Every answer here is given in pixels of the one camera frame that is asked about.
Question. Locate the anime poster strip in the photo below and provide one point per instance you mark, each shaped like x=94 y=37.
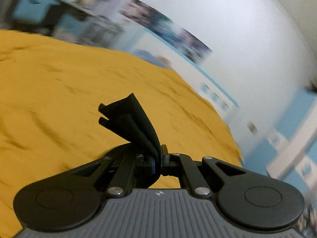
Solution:
x=162 y=26

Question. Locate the white blue headboard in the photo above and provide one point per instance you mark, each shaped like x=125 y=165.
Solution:
x=206 y=87

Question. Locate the blue pillow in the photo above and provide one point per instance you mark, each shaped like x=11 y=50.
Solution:
x=157 y=60

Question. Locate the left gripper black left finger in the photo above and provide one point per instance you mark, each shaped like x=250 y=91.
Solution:
x=70 y=199

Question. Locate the black pants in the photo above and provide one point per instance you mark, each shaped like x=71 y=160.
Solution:
x=127 y=119

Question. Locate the yellow bed quilt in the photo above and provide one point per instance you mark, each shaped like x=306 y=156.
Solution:
x=50 y=93

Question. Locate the blue smiley chair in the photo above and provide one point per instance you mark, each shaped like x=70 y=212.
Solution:
x=32 y=11

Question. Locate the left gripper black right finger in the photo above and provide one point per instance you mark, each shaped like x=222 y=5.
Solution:
x=246 y=199

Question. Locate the blue white wardrobe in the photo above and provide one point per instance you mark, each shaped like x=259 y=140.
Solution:
x=288 y=152

